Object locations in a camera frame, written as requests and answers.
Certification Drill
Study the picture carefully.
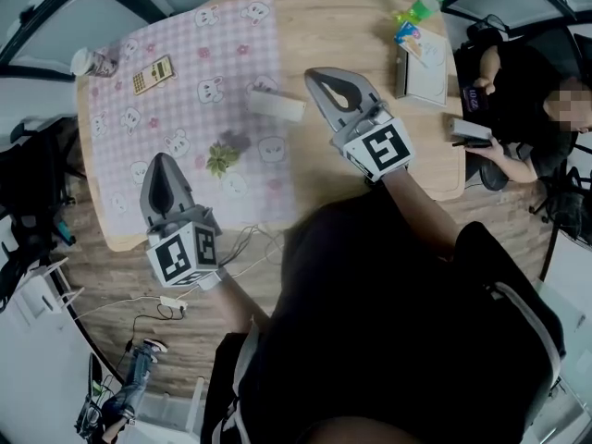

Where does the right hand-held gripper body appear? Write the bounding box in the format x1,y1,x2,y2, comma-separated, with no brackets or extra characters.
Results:
328,101,416,185

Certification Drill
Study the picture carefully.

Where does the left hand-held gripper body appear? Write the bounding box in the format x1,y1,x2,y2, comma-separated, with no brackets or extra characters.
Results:
144,203,228,291

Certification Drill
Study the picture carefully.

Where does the white rectangular block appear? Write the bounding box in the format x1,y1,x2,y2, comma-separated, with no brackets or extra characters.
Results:
246,87,308,123

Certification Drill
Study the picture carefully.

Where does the person's left forearm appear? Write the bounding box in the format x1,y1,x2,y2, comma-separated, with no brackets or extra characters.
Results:
214,274,273,338

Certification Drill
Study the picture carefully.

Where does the person's right forearm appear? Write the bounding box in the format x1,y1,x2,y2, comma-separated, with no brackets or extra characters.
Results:
380,166,460,259

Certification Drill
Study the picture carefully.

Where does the white power adapter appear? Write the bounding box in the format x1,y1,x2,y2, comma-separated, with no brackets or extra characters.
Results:
158,293,191,310

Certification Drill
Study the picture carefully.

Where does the small green potted plant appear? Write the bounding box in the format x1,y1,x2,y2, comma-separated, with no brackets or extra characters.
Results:
204,129,252,178

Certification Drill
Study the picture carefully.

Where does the white book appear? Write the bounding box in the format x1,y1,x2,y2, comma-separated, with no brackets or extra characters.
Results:
394,29,450,108

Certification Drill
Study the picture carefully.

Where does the blue and yellow carton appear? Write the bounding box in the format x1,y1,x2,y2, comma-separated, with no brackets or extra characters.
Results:
393,19,425,57

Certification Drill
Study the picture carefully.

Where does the pink checked tablecloth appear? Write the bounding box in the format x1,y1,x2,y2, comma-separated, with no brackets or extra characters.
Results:
89,0,298,227

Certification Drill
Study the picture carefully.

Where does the blue plastic item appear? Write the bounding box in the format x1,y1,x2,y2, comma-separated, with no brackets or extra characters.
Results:
52,219,78,247

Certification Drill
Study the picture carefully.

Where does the black power bank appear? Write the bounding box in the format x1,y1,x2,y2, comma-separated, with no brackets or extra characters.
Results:
450,117,495,151

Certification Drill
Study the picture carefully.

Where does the green plastic bottle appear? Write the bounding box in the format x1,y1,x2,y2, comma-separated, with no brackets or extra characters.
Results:
392,0,450,25

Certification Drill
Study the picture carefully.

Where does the purple screen smartphone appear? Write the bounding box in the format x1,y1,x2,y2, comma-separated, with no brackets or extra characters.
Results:
462,85,492,113

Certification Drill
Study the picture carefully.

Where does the black office chair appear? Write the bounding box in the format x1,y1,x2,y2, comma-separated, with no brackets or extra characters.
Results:
0,117,90,268

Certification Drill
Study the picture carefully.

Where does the beige calculator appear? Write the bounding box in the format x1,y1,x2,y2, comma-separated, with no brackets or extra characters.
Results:
131,54,175,97

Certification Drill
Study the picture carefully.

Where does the white metal rack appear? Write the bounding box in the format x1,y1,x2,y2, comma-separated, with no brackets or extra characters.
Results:
7,255,87,328

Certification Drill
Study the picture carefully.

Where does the glass jar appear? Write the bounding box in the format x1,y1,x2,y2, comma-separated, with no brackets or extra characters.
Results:
70,47,120,80

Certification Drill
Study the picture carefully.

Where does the white shelf unit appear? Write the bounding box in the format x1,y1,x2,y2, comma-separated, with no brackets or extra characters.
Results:
132,376,207,435

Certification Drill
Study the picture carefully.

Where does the person's black clothing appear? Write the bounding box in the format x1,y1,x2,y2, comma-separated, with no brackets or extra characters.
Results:
200,186,569,444

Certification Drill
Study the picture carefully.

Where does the black cable bundle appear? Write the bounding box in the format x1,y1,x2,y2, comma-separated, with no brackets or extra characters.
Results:
218,223,284,268

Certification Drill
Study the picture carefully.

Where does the grey backpack strap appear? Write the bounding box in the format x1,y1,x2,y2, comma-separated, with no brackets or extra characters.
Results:
485,281,564,416
230,325,261,435

